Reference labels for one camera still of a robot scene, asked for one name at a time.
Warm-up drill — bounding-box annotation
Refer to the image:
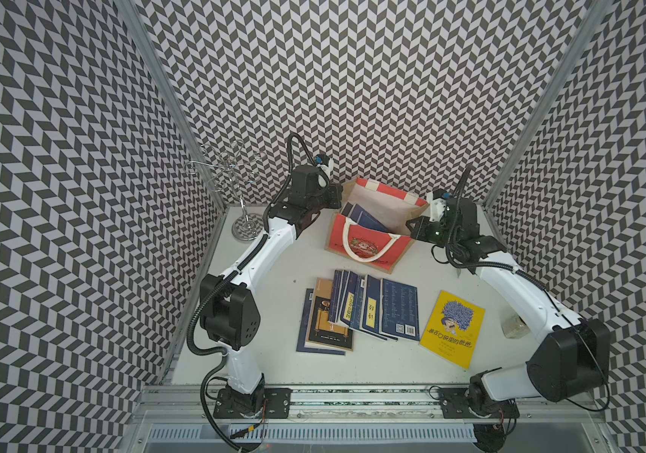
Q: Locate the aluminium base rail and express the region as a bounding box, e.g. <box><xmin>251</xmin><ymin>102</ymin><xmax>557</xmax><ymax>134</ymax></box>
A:
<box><xmin>118</xmin><ymin>384</ymin><xmax>618</xmax><ymax>452</ymax></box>

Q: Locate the aluminium corner frame post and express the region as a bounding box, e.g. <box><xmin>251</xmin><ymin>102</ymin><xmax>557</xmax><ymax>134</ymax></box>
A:
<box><xmin>115</xmin><ymin>0</ymin><xmax>227</xmax><ymax>211</ymax></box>

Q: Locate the yellow book blue illustration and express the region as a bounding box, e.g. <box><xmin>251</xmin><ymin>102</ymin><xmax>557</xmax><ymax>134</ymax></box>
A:
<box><xmin>419</xmin><ymin>291</ymin><xmax>485</xmax><ymax>370</ymax></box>

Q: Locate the small glass spice jar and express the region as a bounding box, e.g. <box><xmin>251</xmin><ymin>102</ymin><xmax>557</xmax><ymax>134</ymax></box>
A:
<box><xmin>501</xmin><ymin>314</ymin><xmax>531</xmax><ymax>340</ymax></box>

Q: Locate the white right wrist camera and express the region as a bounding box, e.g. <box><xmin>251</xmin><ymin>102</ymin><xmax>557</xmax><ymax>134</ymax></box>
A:
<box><xmin>426</xmin><ymin>190</ymin><xmax>449</xmax><ymax>222</ymax></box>

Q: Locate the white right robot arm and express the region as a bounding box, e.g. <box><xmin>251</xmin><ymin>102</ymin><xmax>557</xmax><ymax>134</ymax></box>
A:
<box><xmin>407</xmin><ymin>194</ymin><xmax>611</xmax><ymax>417</ymax></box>

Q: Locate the blue book yellow label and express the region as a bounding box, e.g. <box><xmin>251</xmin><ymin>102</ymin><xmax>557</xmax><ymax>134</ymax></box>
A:
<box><xmin>332</xmin><ymin>269</ymin><xmax>398</xmax><ymax>341</ymax></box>

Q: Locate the right aluminium corner post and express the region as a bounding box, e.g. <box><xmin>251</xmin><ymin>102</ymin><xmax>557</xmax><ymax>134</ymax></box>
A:
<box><xmin>483</xmin><ymin>1</ymin><xmax>613</xmax><ymax>211</ymax></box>

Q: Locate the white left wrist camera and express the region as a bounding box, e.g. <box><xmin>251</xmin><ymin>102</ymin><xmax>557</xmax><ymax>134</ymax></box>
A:
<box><xmin>314</xmin><ymin>154</ymin><xmax>334</xmax><ymax>185</ymax></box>

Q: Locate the dark grey back-cover book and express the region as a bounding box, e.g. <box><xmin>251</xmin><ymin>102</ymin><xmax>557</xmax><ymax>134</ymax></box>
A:
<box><xmin>341</xmin><ymin>202</ymin><xmax>391</xmax><ymax>233</ymax></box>

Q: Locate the chrome wire jewelry stand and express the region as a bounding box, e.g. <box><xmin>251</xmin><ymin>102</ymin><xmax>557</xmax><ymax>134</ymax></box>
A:
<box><xmin>188</xmin><ymin>140</ymin><xmax>264</xmax><ymax>243</ymax></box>

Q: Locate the blue book text back cover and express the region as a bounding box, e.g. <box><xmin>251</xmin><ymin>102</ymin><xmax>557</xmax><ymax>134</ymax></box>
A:
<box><xmin>380</xmin><ymin>279</ymin><xmax>419</xmax><ymax>341</ymax></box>

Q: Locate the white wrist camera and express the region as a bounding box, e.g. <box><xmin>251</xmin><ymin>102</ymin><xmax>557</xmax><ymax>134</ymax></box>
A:
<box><xmin>314</xmin><ymin>154</ymin><xmax>334</xmax><ymax>185</ymax></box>
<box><xmin>426</xmin><ymin>190</ymin><xmax>449</xmax><ymax>222</ymax></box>

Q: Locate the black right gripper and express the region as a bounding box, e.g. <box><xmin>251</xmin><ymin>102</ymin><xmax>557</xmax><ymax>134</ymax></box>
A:
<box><xmin>406</xmin><ymin>214</ymin><xmax>459</xmax><ymax>248</ymax></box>

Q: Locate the brown cover book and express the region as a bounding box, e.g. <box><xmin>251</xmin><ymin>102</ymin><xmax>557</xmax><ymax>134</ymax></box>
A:
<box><xmin>304</xmin><ymin>279</ymin><xmax>353</xmax><ymax>355</ymax></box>

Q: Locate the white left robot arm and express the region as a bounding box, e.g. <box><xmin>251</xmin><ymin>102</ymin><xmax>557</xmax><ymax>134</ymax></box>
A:
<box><xmin>185</xmin><ymin>155</ymin><xmax>342</xmax><ymax>416</ymax></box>

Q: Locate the red burlap Christmas bag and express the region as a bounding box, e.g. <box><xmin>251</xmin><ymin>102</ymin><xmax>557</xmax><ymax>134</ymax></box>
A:
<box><xmin>325</xmin><ymin>177</ymin><xmax>429</xmax><ymax>274</ymax></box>

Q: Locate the blue book under brown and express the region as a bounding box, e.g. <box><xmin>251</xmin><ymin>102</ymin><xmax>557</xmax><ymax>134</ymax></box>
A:
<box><xmin>296</xmin><ymin>288</ymin><xmax>352</xmax><ymax>356</ymax></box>

